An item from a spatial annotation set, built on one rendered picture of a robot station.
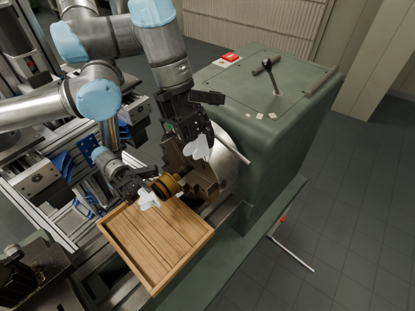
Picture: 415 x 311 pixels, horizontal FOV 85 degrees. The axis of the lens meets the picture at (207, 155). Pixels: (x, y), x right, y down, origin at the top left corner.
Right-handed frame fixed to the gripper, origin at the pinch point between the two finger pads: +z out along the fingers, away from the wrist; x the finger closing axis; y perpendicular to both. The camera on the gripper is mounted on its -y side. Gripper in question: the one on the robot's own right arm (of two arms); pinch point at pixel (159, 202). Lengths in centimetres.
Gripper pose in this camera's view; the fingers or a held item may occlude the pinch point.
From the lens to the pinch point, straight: 78.8
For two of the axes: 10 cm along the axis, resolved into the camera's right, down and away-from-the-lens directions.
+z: 7.3, 5.1, -4.6
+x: 0.0, -6.7, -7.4
